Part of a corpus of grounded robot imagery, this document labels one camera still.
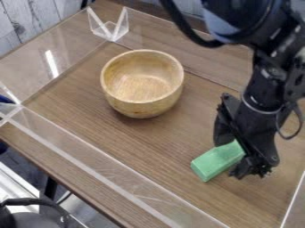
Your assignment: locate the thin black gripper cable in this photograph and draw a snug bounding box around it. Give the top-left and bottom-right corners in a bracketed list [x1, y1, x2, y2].
[275, 101, 305, 141]

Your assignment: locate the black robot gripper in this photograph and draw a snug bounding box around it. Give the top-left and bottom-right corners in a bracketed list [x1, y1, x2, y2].
[213, 94, 280, 180]

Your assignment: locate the light wooden bowl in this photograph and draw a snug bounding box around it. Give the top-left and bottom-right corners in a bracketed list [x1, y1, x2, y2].
[101, 49, 185, 118]

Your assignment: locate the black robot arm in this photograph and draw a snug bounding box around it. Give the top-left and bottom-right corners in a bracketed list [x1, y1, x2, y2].
[160, 0, 305, 179]

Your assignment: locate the black table leg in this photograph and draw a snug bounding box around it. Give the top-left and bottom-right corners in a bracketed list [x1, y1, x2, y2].
[45, 177, 59, 200]

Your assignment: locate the green rectangular block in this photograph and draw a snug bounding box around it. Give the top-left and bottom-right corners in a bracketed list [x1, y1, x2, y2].
[190, 140, 245, 182]

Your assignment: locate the black cable lower left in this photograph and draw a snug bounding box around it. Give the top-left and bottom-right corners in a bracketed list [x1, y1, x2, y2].
[0, 198, 70, 228]

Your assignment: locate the clear acrylic tray enclosure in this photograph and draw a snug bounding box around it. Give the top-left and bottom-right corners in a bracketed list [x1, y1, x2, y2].
[0, 1, 305, 228]

